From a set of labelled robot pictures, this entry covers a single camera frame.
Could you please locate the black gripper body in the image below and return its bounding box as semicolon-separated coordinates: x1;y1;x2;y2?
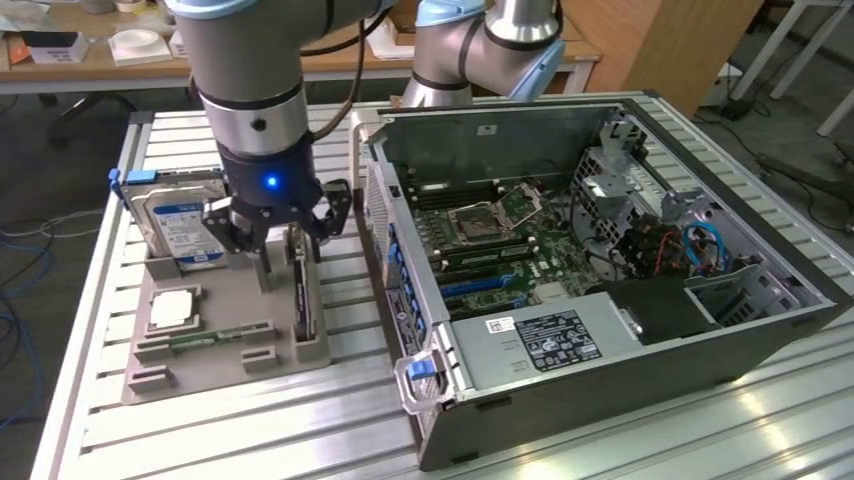
219;132;327;224

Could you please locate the green expansion card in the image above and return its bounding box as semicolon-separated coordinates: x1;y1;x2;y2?
285;224;317;347

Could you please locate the hard disk in blue caddy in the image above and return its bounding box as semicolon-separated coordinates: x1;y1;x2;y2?
110;167;233;274

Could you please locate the CPU with silver lid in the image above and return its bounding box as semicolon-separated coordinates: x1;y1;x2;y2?
147;292;202;331

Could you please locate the CPU socket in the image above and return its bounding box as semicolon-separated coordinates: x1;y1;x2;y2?
447;203;510;247

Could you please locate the green RAM stick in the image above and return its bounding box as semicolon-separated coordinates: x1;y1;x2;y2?
170;322;275;351

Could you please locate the dark installed RAM stick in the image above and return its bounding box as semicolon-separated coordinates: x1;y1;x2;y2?
437;243;540;272

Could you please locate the blue expansion slot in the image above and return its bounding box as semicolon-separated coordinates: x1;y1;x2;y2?
438;276;510;300

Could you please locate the grey parts rack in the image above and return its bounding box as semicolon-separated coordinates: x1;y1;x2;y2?
119;189;335;406

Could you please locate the metal socket cover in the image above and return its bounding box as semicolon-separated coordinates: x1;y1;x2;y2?
497;182;544;226

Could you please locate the small white labelled box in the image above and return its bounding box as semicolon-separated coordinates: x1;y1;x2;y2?
167;29;197;59

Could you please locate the white paper stack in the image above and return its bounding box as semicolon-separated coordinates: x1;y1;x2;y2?
365;29;417;62

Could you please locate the black chair base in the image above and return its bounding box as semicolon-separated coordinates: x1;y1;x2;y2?
39;92;137;147

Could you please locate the green motherboard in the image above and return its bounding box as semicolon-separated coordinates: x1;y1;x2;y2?
393;164;606;321

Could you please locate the wooden desk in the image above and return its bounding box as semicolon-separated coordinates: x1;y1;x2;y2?
0;0;602;96

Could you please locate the grey power supply unit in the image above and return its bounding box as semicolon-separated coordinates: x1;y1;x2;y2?
450;292;644;392

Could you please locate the white box with black top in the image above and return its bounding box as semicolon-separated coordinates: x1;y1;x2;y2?
19;30;90;65

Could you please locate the metal drive cage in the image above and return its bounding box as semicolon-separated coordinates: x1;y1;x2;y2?
572;144;677;261

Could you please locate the black open PC case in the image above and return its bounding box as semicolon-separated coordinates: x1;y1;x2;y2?
350;97;854;474

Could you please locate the wooden cabinet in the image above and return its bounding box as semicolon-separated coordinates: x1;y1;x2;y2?
585;0;768;117

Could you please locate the black power adapter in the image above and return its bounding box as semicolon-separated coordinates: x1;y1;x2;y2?
720;97;753;122

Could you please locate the metal disk bay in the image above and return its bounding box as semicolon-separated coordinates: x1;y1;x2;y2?
684;263;802;330

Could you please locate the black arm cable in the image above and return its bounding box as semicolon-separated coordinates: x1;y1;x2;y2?
299;0;397;147

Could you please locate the white floor cable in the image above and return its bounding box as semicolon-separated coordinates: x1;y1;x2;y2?
0;208;106;239

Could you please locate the blue floor cable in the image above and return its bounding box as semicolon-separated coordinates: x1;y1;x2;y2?
0;234;54;427

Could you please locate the red wire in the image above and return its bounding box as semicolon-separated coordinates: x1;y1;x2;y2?
652;227;690;272

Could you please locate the blue wire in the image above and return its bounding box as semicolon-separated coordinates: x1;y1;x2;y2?
684;222;734;275

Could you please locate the white table frame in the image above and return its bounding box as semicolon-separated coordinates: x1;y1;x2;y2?
729;0;854;137

